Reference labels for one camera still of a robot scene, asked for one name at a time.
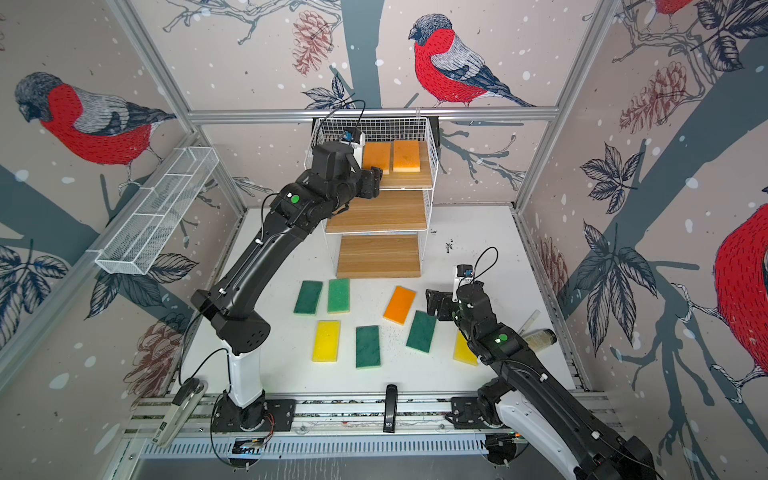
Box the orange sponge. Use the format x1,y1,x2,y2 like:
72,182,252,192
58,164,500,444
392,140,421,173
383,286,416,325
363,142,392,175

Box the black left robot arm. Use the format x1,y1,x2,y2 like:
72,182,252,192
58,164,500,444
191,141,383,431

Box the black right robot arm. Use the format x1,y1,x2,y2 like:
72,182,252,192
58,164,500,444
426,282,658,479

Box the top wooden shelf board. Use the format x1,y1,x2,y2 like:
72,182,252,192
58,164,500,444
381,141,432,190

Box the bottom wooden shelf board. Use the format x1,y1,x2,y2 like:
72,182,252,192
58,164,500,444
337,234,421,279

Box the dark green sponge right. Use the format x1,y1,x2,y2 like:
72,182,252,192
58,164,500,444
406,310,437,354

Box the dark green sponge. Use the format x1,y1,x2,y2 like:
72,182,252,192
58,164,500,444
406,310,437,354
355,325,381,369
293,280,323,315

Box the yellow sponge right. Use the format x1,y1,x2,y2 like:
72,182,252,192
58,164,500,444
453,330,478,366

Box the yellow sponge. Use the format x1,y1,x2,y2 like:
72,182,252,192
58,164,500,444
312,321,341,363
453,330,478,366

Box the dark green sponge centre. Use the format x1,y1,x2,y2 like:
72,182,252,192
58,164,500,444
355,325,381,369

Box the light green sponge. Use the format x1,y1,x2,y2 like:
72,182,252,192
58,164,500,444
327,278,350,314

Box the yellow sponge left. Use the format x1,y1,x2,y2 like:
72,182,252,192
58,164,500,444
312,321,341,363

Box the dark green sponge far left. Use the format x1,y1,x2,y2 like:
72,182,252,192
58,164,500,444
293,280,323,315

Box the white grey handheld tool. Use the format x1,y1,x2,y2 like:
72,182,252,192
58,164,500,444
152,377,208,448

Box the white wire three-tier shelf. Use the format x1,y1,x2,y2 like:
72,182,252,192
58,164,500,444
310,116,441,279

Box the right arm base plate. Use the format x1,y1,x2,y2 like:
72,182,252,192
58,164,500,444
445,396,499,430

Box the black handle on rail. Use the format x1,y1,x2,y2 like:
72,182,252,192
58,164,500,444
383,384,398,434

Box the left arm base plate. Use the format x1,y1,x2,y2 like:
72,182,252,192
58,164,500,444
210,395,297,434

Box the white wire wall basket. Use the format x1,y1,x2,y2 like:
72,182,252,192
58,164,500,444
95,146,219,275

